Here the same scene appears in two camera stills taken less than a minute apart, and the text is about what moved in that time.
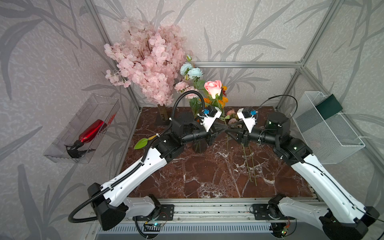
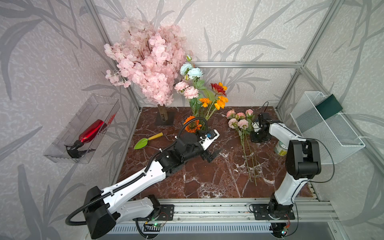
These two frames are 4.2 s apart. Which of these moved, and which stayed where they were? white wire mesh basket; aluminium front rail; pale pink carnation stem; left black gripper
Moved: left black gripper
Stayed: aluminium front rail; pale pink carnation stem; white wire mesh basket
